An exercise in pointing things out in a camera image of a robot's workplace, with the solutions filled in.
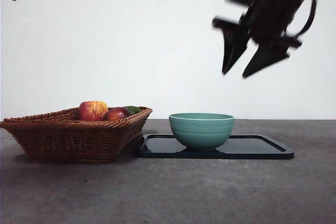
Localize teal ceramic bowl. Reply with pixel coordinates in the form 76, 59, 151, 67
169, 113, 236, 152

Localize red and yellow apple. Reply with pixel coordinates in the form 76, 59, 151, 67
78, 100, 109, 122

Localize dark red apple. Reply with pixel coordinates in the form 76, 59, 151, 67
102, 107, 132, 122

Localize dark teal rectangular tray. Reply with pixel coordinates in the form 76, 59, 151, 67
138, 134, 295, 160

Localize black right arm cable loop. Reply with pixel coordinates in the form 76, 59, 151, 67
296, 0, 318, 36

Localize green fruit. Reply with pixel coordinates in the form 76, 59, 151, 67
123, 105, 142, 115

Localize brown wicker basket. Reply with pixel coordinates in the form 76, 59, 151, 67
0, 106, 153, 164

